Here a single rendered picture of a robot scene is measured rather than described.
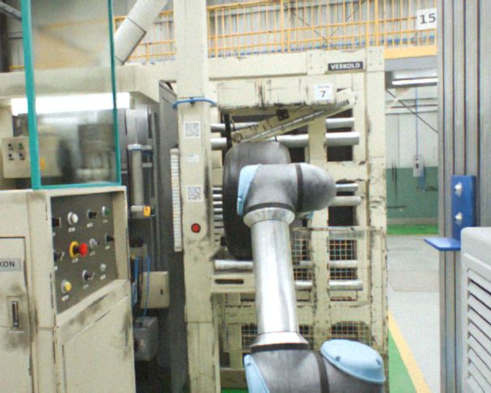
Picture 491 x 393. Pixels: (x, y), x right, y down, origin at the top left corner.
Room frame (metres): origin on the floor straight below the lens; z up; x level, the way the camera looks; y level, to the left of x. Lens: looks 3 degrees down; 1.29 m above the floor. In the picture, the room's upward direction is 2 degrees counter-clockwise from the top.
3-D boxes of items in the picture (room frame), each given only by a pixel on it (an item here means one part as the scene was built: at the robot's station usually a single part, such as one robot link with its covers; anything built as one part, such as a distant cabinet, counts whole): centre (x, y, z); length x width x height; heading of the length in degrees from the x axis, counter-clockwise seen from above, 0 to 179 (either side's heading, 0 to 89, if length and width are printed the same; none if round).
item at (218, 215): (2.36, 0.15, 1.05); 0.20 x 0.15 x 0.30; 84
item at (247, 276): (1.82, -0.02, 0.83); 0.36 x 0.09 x 0.06; 84
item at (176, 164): (1.94, 0.31, 1.19); 0.05 x 0.04 x 0.48; 174
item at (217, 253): (1.98, 0.14, 0.90); 0.40 x 0.03 x 0.10; 174
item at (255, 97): (2.24, -0.19, 1.71); 0.61 x 0.25 x 0.15; 84
